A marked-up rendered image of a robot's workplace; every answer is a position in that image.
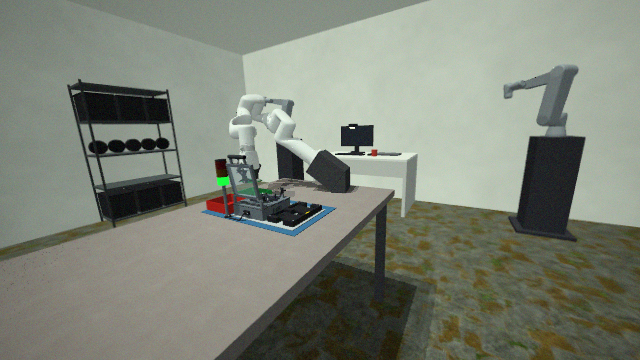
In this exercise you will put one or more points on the red bin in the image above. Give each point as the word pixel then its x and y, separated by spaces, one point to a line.
pixel 217 204

